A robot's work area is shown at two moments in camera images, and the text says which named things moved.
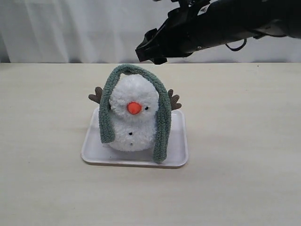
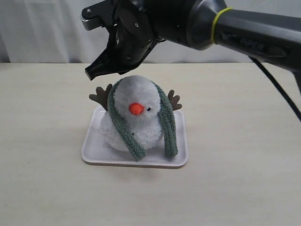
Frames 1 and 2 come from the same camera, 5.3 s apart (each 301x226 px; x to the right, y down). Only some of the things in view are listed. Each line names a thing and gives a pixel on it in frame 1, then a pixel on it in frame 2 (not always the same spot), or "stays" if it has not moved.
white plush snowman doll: [133, 104] stays
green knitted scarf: [162, 137] to [165, 117]
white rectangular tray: [95, 153] stays
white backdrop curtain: [110, 31] stays
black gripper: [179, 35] to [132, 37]
